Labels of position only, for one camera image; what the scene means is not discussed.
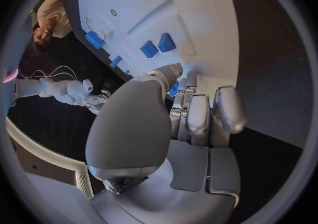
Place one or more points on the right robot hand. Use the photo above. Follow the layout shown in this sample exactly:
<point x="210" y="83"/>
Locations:
<point x="95" y="100"/>

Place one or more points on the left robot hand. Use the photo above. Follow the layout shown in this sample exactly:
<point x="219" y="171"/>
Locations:
<point x="134" y="128"/>

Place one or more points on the blue part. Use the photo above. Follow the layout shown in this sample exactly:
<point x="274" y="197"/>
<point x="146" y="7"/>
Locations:
<point x="174" y="89"/>

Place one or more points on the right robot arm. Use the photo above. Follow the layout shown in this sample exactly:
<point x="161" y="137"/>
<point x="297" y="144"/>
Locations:
<point x="62" y="89"/>

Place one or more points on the white task board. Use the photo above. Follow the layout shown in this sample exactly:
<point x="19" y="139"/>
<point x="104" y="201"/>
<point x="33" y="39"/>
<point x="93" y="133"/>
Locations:
<point x="188" y="5"/>

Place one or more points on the small blue plug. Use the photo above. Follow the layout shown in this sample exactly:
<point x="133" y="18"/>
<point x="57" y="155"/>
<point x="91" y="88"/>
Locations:
<point x="127" y="72"/>

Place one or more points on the blue peg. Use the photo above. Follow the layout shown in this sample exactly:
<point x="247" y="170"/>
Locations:
<point x="115" y="61"/>

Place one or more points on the blue square block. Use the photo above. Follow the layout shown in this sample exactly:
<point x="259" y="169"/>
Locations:
<point x="149" y="49"/>

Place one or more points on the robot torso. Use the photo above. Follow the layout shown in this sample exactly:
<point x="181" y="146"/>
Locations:
<point x="8" y="89"/>

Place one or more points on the blue wedge block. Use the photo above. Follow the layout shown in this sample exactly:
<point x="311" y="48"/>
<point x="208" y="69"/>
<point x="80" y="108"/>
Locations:
<point x="166" y="43"/>

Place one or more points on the person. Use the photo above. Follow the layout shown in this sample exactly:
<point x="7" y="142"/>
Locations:
<point x="53" y="19"/>

